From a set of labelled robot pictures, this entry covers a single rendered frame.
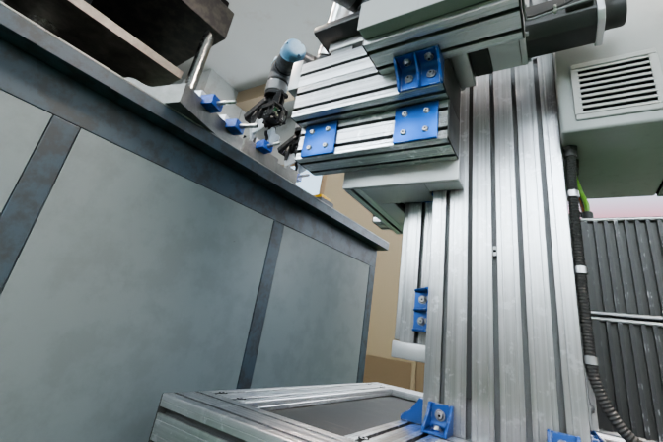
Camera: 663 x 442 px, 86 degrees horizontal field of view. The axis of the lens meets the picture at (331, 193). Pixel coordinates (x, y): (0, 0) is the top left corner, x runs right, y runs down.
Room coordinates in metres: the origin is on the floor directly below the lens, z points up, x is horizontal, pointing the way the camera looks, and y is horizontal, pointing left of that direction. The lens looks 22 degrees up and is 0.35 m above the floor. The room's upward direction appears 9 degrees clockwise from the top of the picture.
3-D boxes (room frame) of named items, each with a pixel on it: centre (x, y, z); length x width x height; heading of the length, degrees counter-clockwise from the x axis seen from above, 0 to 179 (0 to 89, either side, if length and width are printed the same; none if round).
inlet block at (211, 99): (0.78, 0.33, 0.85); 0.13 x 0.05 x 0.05; 68
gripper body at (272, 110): (1.05, 0.25, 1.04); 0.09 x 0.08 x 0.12; 51
